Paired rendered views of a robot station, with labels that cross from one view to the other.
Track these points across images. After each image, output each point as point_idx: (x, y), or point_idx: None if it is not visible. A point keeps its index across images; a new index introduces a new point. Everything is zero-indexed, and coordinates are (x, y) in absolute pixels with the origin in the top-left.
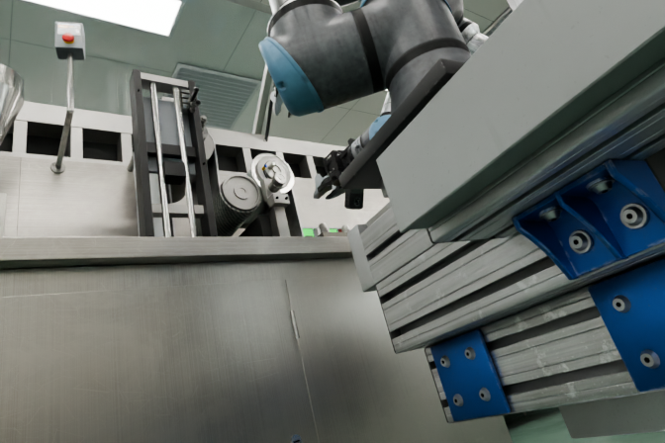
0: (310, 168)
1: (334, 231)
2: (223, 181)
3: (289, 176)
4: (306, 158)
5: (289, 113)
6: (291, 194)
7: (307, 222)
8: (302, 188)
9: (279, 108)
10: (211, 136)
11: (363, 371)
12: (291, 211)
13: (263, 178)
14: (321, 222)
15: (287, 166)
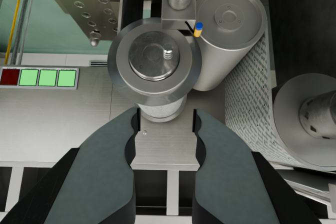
0: (19, 185)
1: (23, 81)
2: (165, 152)
3: (121, 47)
4: None
5: (140, 115)
6: (122, 25)
7: (61, 95)
8: (48, 148)
9: (205, 114)
10: (277, 135)
11: None
12: (126, 8)
13: (183, 39)
14: (39, 95)
15: (119, 70)
